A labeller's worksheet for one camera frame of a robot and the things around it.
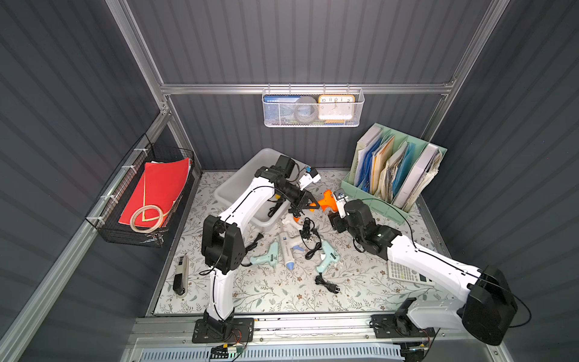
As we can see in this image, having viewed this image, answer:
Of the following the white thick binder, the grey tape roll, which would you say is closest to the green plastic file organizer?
the white thick binder

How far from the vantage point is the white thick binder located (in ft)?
2.90

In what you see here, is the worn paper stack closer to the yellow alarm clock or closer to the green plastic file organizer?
the green plastic file organizer

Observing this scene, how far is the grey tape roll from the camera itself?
2.89ft

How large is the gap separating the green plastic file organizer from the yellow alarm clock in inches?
5.5

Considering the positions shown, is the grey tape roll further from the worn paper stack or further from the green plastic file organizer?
the worn paper stack

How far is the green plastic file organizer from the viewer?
2.97ft

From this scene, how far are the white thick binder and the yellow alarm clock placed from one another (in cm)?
33
